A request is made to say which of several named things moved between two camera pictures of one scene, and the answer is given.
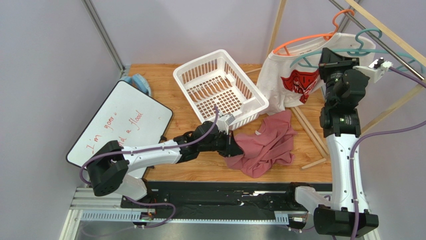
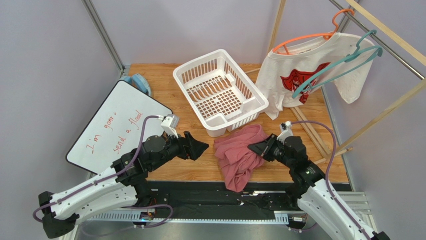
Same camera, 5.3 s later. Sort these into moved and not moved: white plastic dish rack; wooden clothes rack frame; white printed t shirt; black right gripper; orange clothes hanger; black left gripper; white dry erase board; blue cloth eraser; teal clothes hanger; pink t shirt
Moved: teal clothes hanger; black left gripper; black right gripper; pink t shirt
Not moved: blue cloth eraser; white plastic dish rack; white printed t shirt; orange clothes hanger; white dry erase board; wooden clothes rack frame
